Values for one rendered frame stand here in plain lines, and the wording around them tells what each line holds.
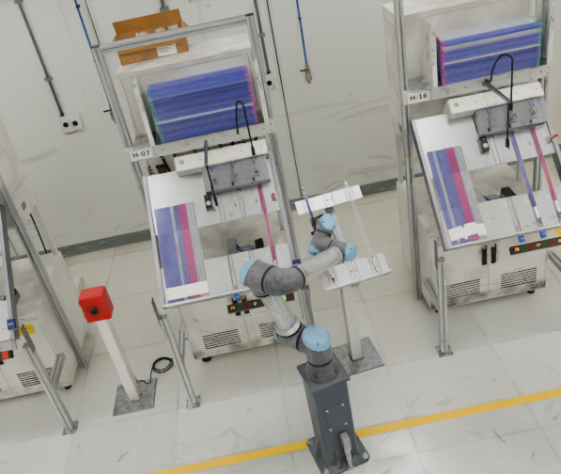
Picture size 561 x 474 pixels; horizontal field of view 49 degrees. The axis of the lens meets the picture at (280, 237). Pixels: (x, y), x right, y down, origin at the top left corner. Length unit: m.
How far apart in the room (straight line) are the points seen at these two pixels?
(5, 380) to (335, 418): 2.04
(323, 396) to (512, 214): 1.33
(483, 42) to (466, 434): 1.91
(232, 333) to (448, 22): 2.07
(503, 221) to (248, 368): 1.66
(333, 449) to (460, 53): 2.01
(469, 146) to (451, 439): 1.48
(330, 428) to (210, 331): 1.05
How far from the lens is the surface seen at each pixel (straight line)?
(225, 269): 3.10
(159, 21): 3.49
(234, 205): 3.18
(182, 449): 3.42
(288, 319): 2.62
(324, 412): 2.85
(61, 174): 5.03
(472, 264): 3.68
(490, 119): 3.34
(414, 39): 3.36
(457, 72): 3.28
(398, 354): 3.62
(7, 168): 3.72
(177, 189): 3.27
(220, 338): 3.66
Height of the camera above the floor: 2.52
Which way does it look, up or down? 32 degrees down
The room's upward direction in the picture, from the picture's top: 12 degrees counter-clockwise
